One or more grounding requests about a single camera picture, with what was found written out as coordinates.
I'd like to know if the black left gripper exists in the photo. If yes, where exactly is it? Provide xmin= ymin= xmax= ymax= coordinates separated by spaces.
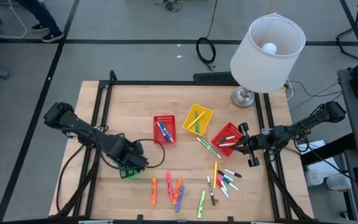
xmin=108 ymin=133 xmax=150 ymax=180

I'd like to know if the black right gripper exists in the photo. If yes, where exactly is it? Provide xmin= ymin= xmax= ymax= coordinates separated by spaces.
xmin=229 ymin=121 xmax=272 ymax=168

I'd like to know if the red plastic basket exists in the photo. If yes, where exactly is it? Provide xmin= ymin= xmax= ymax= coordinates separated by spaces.
xmin=153 ymin=114 xmax=177 ymax=146
xmin=211 ymin=122 xmax=246 ymax=157

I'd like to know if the green plastic basket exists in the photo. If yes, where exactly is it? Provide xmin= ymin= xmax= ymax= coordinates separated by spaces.
xmin=112 ymin=159 xmax=140 ymax=181

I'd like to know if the blue dry-erase marker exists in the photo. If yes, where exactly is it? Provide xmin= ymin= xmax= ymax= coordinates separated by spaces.
xmin=156 ymin=121 xmax=169 ymax=142
xmin=159 ymin=121 xmax=175 ymax=143

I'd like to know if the orange highlighter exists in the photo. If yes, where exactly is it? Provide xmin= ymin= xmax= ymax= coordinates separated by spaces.
xmin=151 ymin=177 xmax=158 ymax=207
xmin=172 ymin=177 xmax=184 ymax=205

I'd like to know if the pink highlighter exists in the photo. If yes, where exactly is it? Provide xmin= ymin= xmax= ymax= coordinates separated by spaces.
xmin=166 ymin=172 xmax=174 ymax=200

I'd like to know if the purple highlighter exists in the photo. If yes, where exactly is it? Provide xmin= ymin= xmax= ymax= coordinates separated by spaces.
xmin=175 ymin=185 xmax=185 ymax=213

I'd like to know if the light green highlighter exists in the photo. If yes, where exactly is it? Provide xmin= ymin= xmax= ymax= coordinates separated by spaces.
xmin=196 ymin=190 xmax=207 ymax=219

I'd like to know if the yellow plastic basket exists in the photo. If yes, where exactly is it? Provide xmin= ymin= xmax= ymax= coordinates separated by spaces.
xmin=182 ymin=103 xmax=214 ymax=136

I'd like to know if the black keyboard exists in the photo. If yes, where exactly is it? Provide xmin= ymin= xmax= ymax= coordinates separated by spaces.
xmin=193 ymin=72 xmax=239 ymax=83

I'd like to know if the white paper sheet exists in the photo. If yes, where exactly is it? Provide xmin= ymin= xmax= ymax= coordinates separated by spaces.
xmin=297 ymin=139 xmax=336 ymax=156

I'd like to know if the white shade table lamp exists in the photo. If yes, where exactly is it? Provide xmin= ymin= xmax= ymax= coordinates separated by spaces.
xmin=229 ymin=12 xmax=307 ymax=110

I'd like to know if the white round container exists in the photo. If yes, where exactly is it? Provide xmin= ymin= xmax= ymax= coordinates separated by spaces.
xmin=304 ymin=169 xmax=324 ymax=187
xmin=326 ymin=174 xmax=352 ymax=192

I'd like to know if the black desk crossbar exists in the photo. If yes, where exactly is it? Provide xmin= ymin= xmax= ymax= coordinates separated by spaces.
xmin=300 ymin=133 xmax=357 ymax=166

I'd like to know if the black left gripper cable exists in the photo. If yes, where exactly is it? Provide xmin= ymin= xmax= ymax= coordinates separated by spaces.
xmin=132 ymin=138 xmax=167 ymax=169

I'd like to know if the black aluminium table frame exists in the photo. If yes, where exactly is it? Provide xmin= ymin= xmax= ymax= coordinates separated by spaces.
xmin=50 ymin=69 xmax=315 ymax=222

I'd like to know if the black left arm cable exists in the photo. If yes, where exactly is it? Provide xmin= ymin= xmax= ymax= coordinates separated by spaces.
xmin=55 ymin=143 xmax=86 ymax=213

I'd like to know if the black coiled floor cable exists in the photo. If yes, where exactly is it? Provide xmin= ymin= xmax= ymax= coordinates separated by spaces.
xmin=195 ymin=0 xmax=219 ymax=72

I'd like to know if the black floor cable tangle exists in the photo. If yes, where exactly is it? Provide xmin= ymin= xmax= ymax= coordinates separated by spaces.
xmin=154 ymin=0 xmax=183 ymax=13

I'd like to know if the white floor cable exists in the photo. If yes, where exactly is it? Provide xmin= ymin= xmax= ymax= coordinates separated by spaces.
xmin=0 ymin=0 xmax=28 ymax=40

